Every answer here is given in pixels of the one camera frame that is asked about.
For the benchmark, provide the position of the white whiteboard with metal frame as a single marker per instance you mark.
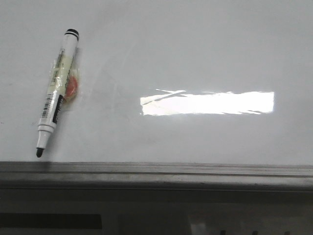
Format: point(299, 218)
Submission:
point(210, 94)

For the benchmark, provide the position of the white black whiteboard marker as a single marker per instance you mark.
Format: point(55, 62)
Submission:
point(56, 92)

